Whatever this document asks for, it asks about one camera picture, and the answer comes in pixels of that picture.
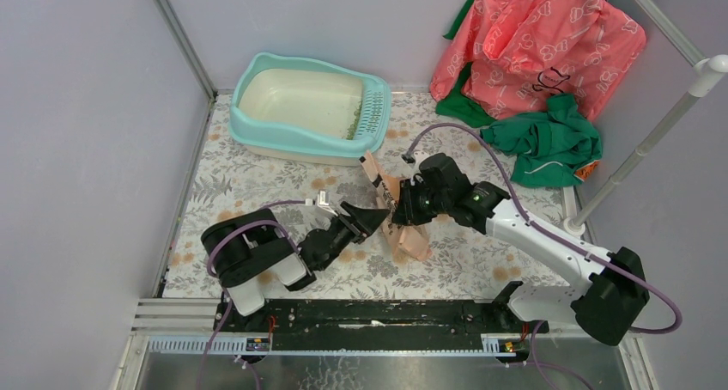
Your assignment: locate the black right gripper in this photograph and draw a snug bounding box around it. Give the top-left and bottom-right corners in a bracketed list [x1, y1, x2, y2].
[391, 177, 451, 226]

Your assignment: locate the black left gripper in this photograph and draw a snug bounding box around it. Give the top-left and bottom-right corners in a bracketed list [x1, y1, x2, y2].
[317, 201, 387, 272]

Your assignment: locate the pink cat litter bag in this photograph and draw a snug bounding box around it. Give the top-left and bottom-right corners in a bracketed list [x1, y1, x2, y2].
[359, 151, 433, 261]

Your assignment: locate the teal litter box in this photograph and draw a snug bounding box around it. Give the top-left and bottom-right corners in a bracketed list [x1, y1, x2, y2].
[228, 52, 392, 167]

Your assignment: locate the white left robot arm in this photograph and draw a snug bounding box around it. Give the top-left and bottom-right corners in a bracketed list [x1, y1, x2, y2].
[200, 200, 389, 331]

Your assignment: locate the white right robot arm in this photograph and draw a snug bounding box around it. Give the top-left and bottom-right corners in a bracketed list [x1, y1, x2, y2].
[392, 153, 650, 346]

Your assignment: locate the dark green garment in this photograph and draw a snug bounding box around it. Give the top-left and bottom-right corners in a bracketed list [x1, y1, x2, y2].
[434, 0, 573, 130]

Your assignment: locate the green sweatshirt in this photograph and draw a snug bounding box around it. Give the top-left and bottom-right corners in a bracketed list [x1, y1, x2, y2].
[480, 94, 603, 188]

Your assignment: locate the pink patterned jacket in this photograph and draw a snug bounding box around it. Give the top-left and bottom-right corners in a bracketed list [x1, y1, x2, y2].
[429, 0, 646, 122]

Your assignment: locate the white pole stand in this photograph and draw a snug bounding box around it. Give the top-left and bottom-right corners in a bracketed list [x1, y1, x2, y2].
[563, 54, 727, 236]

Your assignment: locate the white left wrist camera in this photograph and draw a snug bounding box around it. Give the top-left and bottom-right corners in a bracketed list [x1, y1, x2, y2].
[304, 190, 339, 216]

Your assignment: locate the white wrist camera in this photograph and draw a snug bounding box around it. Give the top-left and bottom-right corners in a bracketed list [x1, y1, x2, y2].
[401, 150, 431, 175]
[304, 190, 339, 216]

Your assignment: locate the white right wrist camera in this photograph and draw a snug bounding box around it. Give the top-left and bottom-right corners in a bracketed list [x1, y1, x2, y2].
[401, 150, 431, 175]

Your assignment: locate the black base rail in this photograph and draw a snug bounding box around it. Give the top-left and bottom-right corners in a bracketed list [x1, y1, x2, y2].
[213, 299, 549, 352]

